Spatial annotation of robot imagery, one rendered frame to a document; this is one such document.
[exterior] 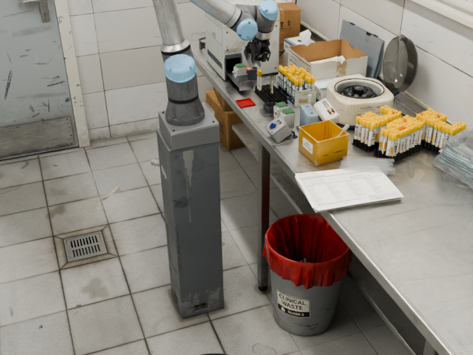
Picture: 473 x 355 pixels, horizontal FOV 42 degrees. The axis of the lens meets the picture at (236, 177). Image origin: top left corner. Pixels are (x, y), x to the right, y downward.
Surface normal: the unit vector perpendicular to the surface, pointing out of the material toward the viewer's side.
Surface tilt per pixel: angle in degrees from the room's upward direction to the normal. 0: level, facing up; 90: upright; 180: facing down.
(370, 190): 1
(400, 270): 0
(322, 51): 89
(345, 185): 1
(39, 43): 90
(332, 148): 90
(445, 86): 90
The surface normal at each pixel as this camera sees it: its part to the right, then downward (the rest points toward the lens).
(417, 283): -0.01, -0.85
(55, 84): 0.34, 0.49
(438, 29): -0.94, 0.19
